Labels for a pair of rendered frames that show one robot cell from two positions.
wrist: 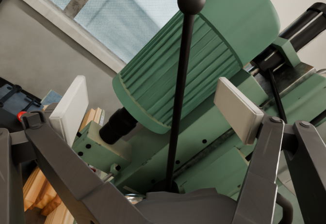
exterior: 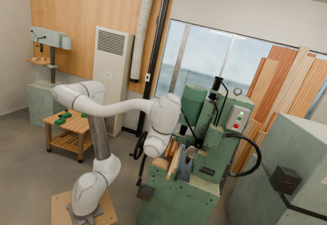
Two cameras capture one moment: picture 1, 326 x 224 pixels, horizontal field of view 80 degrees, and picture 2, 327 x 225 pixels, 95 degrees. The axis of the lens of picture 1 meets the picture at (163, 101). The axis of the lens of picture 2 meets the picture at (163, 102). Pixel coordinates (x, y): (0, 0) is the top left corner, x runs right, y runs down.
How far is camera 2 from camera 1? 0.87 m
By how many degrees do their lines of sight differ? 37
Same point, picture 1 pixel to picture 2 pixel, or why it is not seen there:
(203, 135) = (203, 123)
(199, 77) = (190, 109)
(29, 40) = not seen: hidden behind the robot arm
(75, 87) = not seen: hidden behind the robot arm
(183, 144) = (199, 128)
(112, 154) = (184, 138)
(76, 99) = not seen: hidden behind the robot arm
